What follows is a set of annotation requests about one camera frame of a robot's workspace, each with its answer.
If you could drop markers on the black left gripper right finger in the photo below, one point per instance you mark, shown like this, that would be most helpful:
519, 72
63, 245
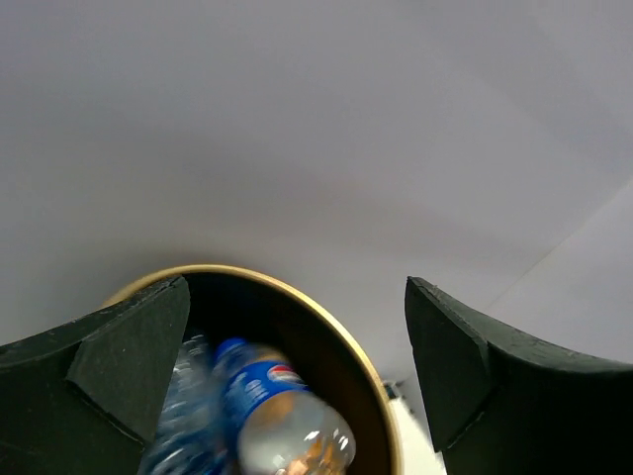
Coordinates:
502, 401

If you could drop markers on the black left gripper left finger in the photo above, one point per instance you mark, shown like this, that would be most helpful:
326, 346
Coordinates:
85, 397

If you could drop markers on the clear bottle blue label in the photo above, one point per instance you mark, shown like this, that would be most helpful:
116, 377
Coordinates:
189, 436

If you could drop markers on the pepsi label clear bottle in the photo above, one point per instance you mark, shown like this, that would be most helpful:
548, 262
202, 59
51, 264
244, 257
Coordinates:
275, 424

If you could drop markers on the dark blue gold-rimmed bin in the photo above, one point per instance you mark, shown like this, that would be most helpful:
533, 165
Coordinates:
228, 301

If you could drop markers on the blue corner sticker left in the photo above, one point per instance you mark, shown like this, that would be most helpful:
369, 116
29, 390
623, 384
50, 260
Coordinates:
393, 389

